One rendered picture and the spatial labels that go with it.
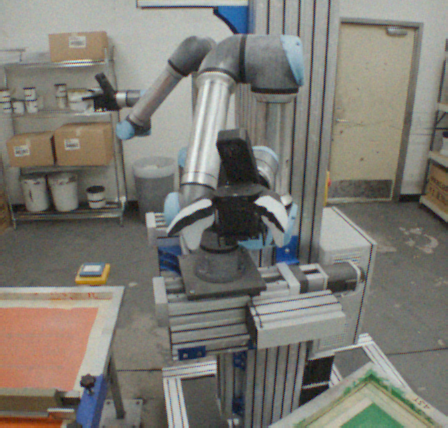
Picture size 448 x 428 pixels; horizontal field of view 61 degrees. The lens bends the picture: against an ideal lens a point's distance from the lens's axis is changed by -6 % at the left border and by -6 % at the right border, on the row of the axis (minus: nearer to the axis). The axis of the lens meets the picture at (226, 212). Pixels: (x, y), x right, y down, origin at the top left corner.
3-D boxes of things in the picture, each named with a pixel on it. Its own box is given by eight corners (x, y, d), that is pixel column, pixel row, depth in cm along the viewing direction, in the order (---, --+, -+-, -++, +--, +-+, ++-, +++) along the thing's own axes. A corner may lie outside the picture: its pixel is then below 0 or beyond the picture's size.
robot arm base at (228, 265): (238, 254, 128) (238, 225, 124) (251, 280, 114) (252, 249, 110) (190, 259, 125) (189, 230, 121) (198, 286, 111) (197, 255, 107)
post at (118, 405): (105, 400, 222) (74, 258, 183) (142, 400, 223) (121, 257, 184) (98, 432, 202) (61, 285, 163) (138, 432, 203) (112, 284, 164)
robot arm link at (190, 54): (209, 51, 134) (127, 149, 155) (217, 50, 143) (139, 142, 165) (184, 28, 132) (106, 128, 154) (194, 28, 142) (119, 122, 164)
